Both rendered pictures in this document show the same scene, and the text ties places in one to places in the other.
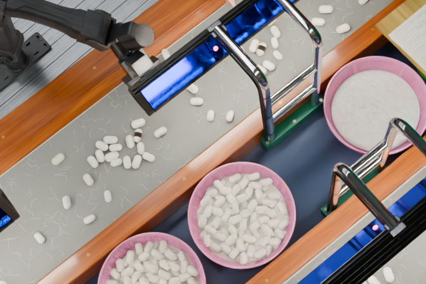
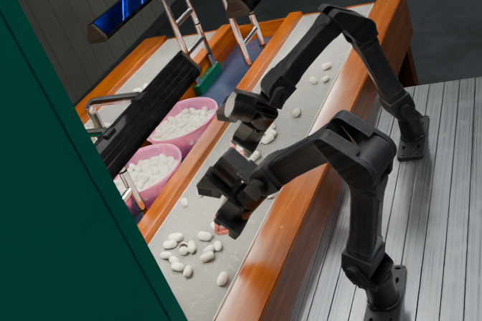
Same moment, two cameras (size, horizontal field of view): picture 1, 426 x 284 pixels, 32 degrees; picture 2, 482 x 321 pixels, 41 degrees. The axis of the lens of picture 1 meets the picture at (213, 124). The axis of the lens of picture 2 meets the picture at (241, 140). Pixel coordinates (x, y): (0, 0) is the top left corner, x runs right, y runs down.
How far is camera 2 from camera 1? 2.31 m
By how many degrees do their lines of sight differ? 78
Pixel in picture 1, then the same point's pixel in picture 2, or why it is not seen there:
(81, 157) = (282, 125)
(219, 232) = (155, 163)
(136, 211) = (214, 129)
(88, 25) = (272, 73)
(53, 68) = not seen: hidden behind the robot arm
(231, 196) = (156, 176)
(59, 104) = (323, 121)
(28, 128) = (332, 102)
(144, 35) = (229, 105)
